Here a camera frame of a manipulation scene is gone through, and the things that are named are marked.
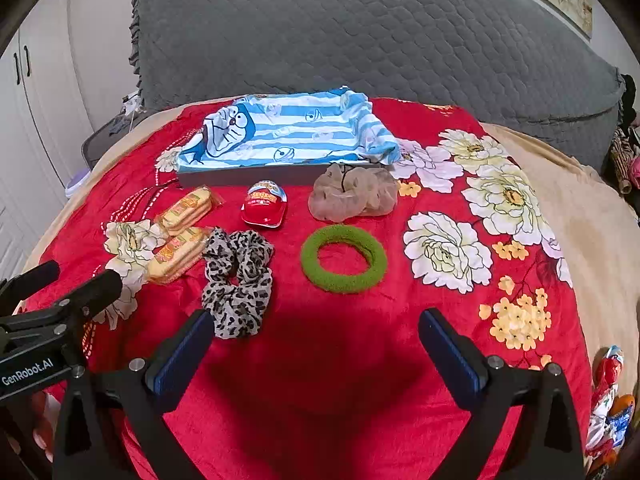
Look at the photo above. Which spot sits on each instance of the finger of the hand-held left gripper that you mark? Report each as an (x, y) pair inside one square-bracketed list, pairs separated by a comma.
[(97, 287), (30, 280)]

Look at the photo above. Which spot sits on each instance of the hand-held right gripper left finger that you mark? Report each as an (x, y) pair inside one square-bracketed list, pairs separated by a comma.
[(182, 355)]

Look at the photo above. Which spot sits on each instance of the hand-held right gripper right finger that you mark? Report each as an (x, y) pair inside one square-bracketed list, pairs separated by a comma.
[(447, 355)]

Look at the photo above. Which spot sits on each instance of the rice cracker packet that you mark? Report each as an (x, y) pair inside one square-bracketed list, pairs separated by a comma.
[(175, 255), (187, 210)]

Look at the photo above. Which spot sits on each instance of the leopard print scrunchie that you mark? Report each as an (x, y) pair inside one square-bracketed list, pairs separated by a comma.
[(240, 285)]

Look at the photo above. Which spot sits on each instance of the red egg-shaped candy toy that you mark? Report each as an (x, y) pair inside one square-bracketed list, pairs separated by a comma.
[(264, 205)]

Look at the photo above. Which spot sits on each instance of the beige sheer scrunchie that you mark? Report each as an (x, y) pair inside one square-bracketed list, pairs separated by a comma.
[(350, 195)]

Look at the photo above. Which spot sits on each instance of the red floral blanket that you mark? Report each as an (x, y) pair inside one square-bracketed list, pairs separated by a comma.
[(320, 360)]

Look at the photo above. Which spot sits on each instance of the white wardrobe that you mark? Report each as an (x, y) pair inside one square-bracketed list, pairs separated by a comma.
[(30, 150)]

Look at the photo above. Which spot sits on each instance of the dark bedside table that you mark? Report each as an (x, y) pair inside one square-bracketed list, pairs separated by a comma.
[(102, 140)]

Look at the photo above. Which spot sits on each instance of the colourful snack packets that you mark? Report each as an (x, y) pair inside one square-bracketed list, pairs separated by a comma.
[(607, 400)]

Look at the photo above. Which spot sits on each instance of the blue striped cartoon cloth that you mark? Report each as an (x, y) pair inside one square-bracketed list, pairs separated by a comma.
[(295, 130)]

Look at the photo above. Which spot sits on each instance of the zebra striped cloth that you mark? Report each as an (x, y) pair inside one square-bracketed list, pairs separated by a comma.
[(622, 160)]

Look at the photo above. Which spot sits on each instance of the dark hanging cloth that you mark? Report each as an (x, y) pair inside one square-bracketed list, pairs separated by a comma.
[(630, 97)]

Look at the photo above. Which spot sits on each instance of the grey quilted headboard cover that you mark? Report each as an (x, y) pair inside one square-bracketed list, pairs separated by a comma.
[(375, 30)]

